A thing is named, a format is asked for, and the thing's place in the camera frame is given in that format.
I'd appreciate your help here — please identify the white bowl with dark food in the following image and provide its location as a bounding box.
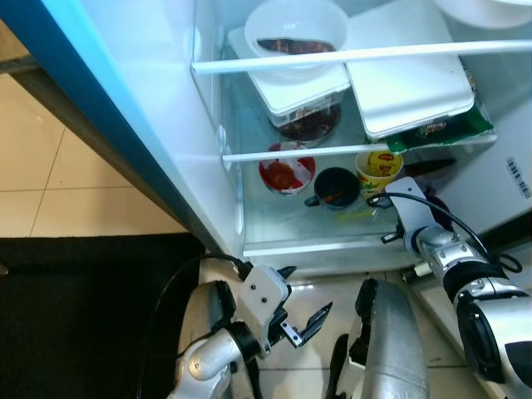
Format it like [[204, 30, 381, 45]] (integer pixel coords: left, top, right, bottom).
[[244, 0, 350, 82]]

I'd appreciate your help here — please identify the green food packet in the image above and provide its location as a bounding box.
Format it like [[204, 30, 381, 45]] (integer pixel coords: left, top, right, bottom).
[[384, 79, 497, 153]]

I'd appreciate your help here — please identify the white flat rectangular tray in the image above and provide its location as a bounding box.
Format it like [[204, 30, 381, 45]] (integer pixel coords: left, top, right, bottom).
[[343, 18, 476, 140]]

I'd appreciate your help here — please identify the clear tub with dark food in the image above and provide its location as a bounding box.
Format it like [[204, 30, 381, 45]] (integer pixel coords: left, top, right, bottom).
[[268, 101, 343, 144]]

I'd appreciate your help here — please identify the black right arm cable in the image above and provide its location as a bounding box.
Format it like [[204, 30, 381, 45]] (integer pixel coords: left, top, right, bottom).
[[366, 191, 520, 275]]

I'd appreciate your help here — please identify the black mug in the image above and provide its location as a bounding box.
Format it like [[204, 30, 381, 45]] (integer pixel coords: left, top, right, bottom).
[[304, 167, 362, 211]]

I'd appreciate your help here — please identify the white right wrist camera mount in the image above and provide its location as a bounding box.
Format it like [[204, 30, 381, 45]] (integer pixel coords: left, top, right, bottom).
[[386, 176, 435, 235]]

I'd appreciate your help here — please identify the silver two-door fridge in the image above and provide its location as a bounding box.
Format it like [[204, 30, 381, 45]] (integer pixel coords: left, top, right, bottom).
[[0, 0, 532, 279]]

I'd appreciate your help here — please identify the white barcode sticker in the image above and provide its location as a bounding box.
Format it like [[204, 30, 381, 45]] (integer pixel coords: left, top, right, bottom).
[[505, 156, 532, 200]]

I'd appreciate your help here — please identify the red and white bowl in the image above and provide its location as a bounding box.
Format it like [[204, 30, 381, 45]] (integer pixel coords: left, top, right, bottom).
[[259, 141, 318, 197]]

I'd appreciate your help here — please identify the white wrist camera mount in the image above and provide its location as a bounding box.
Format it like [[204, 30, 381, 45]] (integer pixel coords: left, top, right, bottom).
[[386, 176, 435, 235], [239, 264, 293, 357]]

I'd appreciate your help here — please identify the yellow paper cup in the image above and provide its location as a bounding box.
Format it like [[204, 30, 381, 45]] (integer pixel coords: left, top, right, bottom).
[[355, 149, 405, 198]]

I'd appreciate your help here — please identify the white lidded food container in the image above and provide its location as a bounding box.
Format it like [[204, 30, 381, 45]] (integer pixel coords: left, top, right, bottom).
[[227, 27, 352, 119]]

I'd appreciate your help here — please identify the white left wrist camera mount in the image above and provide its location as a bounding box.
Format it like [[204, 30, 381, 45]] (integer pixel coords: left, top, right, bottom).
[[239, 264, 293, 357]]

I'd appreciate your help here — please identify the white bowl holding fruit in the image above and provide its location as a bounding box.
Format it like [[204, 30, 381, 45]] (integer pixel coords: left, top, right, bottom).
[[434, 0, 532, 32]]

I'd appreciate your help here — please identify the glass shelf white rail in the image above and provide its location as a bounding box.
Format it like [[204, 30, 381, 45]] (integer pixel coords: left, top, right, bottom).
[[219, 125, 500, 165], [191, 37, 532, 77], [241, 229, 416, 259]]

